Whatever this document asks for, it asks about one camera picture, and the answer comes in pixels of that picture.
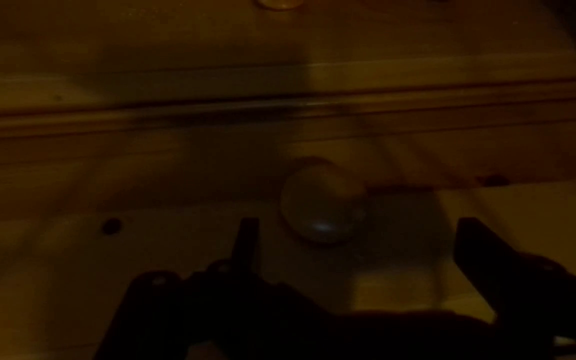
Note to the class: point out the wooden dresser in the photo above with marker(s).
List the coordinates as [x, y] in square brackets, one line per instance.
[145, 103]

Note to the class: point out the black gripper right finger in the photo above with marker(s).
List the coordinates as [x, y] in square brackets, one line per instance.
[511, 281]

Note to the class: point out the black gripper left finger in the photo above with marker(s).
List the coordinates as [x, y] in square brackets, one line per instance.
[245, 257]

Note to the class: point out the topmost wooden drawer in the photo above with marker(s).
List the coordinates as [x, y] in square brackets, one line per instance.
[62, 277]

